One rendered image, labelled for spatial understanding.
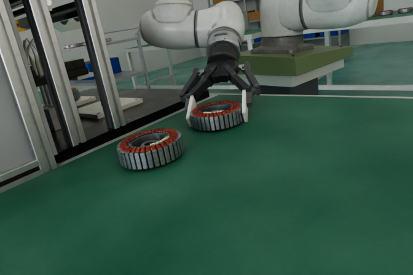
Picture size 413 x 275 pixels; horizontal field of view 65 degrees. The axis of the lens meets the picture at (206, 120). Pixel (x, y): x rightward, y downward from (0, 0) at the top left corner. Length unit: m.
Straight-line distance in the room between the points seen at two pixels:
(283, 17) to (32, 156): 0.91
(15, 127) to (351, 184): 0.53
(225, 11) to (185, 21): 0.11
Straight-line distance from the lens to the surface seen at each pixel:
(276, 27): 1.24
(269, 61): 1.14
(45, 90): 0.88
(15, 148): 0.65
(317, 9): 1.17
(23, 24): 1.00
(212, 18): 0.90
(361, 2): 1.15
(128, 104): 0.92
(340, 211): 0.38
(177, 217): 0.40
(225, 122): 0.64
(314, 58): 1.16
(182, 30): 0.90
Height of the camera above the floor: 0.96
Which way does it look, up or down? 17 degrees down
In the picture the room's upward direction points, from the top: 10 degrees counter-clockwise
